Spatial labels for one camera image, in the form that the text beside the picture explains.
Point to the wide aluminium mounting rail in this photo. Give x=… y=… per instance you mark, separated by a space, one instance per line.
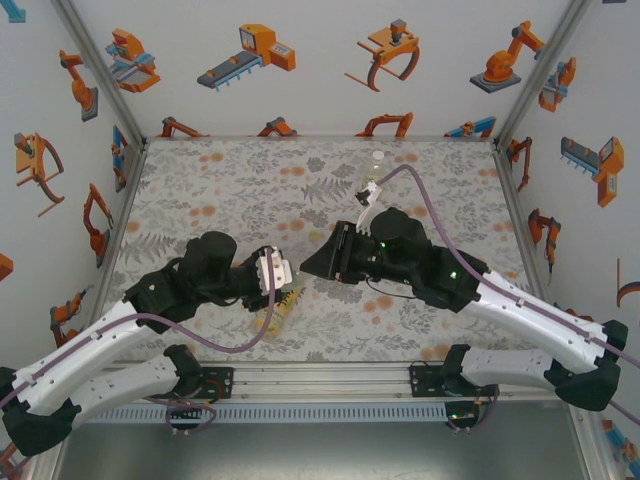
x=325 y=382

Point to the aluminium frame post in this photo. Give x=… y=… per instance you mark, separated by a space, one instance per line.
x=100 y=75
x=592 y=440
x=540 y=75

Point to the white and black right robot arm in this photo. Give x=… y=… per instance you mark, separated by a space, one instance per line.
x=540 y=320

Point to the aluminium frame rail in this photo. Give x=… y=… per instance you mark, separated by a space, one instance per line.
x=116 y=240
x=510 y=180

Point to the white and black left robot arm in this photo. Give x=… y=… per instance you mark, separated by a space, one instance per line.
x=75 y=350

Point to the small circuit board green light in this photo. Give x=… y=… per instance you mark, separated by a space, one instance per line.
x=462 y=416

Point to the clear bottle orange label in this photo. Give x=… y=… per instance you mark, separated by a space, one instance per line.
x=280 y=320

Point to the floral patterned table mat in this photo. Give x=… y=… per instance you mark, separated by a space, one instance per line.
x=350 y=325

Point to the clear bottle pale green label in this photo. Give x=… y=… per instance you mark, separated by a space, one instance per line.
x=372 y=172

